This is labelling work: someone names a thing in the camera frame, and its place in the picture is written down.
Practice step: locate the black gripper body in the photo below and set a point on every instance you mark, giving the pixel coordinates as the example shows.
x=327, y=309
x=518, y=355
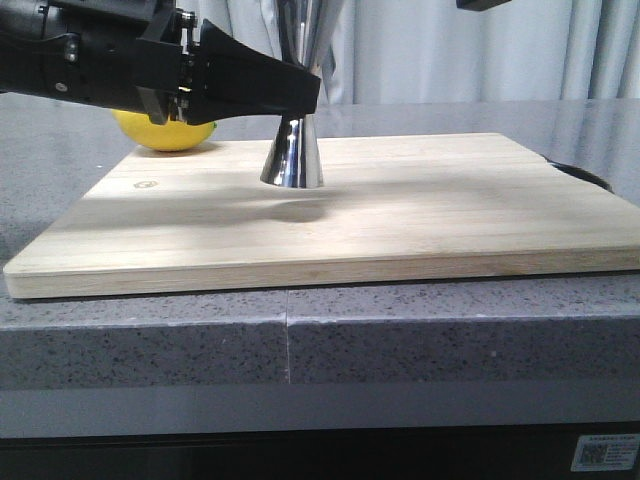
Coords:
x=124, y=55

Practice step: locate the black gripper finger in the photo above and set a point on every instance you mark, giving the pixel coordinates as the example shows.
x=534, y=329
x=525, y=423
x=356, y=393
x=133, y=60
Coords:
x=479, y=5
x=230, y=79

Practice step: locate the steel double jigger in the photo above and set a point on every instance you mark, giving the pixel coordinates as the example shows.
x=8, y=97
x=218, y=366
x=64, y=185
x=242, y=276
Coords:
x=305, y=29

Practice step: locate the yellow lemon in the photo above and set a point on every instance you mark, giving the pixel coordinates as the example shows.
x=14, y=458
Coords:
x=173, y=136

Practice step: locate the grey curtain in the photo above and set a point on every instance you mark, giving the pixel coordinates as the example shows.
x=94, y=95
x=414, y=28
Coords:
x=410, y=52

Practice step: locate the wooden cutting board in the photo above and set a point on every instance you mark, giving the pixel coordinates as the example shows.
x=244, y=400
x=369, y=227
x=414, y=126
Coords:
x=392, y=208

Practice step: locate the white QR code sticker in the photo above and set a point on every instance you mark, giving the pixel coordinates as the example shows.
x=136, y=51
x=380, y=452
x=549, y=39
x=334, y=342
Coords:
x=605, y=453

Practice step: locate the black cutting board handle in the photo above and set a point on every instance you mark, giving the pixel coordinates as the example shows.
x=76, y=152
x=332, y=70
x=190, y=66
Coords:
x=580, y=174

